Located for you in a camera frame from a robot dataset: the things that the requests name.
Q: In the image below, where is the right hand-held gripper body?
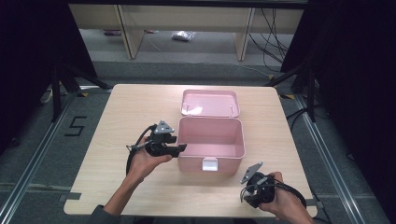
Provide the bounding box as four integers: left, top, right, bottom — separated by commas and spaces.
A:
239, 161, 276, 209

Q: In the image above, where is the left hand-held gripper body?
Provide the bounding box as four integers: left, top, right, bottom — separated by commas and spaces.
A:
145, 119, 179, 158

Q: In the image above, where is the pink plastic storage box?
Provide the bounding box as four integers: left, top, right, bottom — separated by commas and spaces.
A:
177, 89, 247, 173

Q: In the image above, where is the person's left hand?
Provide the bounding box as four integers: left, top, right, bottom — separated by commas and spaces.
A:
126, 136, 174, 185

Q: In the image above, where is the person's right hand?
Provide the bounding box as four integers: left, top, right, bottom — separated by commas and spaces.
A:
257, 171, 309, 222

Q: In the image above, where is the person's grey sleeve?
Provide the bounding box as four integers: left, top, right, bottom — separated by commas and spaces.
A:
88, 204, 121, 224

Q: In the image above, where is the clear plastic bag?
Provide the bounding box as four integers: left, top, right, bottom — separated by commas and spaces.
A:
171, 30, 197, 43

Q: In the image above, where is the black tripod stand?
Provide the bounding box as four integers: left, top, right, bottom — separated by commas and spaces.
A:
50, 61, 110, 123
264, 63, 318, 123

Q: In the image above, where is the light wooden desk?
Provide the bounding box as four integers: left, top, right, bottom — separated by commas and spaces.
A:
68, 3, 304, 62

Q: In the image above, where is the black curtain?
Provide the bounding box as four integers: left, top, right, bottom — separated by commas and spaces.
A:
280, 0, 396, 223
0, 0, 98, 157

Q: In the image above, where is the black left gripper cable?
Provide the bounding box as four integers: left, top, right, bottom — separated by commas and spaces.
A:
125, 123, 158, 175

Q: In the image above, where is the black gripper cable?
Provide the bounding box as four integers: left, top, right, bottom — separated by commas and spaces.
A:
239, 181, 308, 209
125, 123, 158, 175

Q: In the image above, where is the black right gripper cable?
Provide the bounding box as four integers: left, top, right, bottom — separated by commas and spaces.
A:
239, 181, 308, 209

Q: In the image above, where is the metal floor rail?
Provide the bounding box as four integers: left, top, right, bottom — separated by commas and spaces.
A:
0, 92, 79, 224
293, 93, 366, 224

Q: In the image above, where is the white floor cable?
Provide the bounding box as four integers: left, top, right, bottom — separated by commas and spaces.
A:
229, 61, 271, 79

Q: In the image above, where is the bundle of black cables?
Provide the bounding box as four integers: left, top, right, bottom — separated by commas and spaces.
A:
247, 7, 290, 65

